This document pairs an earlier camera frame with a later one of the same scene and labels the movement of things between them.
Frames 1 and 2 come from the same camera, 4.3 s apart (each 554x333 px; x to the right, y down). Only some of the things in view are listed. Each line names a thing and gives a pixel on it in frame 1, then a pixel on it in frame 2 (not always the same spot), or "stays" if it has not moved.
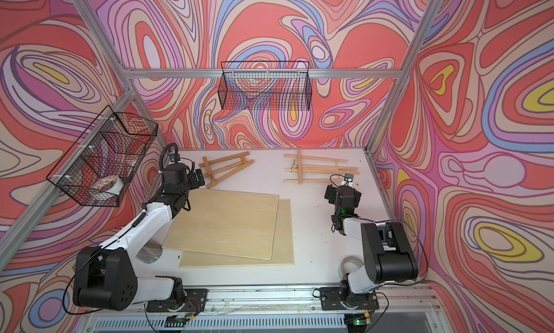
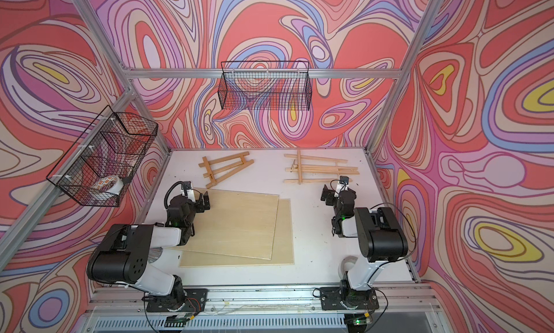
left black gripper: x=195 y=183 -> x=200 y=208
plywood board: x=282 y=251 stays
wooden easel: x=317 y=169 stays
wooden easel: x=212 y=175 stays
